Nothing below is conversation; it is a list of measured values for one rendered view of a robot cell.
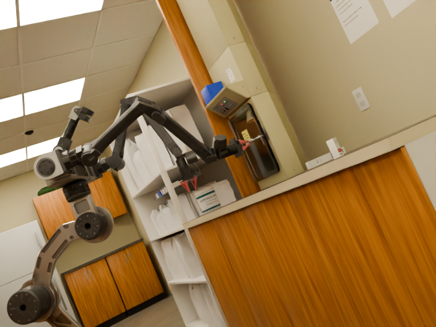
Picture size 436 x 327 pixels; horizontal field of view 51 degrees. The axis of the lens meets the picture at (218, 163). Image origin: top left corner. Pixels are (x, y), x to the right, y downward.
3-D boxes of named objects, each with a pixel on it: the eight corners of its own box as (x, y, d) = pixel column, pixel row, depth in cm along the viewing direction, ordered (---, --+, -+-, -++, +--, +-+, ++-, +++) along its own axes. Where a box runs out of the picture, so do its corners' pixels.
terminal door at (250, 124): (257, 181, 267) (229, 119, 270) (280, 171, 238) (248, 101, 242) (256, 182, 266) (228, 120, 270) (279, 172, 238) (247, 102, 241)
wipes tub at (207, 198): (217, 208, 306) (208, 188, 307) (224, 205, 294) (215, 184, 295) (200, 216, 300) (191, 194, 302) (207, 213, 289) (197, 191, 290)
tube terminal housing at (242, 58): (294, 175, 278) (242, 61, 284) (324, 162, 249) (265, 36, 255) (260, 190, 267) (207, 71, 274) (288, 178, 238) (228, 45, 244)
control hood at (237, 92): (228, 117, 271) (221, 101, 272) (251, 96, 242) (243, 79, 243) (211, 122, 266) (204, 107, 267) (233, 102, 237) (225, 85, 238)
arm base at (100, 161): (100, 178, 276) (93, 159, 277) (113, 172, 276) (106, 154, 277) (96, 177, 267) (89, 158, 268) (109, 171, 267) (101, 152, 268)
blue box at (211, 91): (220, 101, 271) (215, 87, 271) (227, 95, 261) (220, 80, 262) (206, 106, 266) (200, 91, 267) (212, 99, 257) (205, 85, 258)
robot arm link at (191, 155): (174, 151, 274) (171, 148, 266) (191, 143, 274) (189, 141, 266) (181, 169, 273) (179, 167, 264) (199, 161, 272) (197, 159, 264)
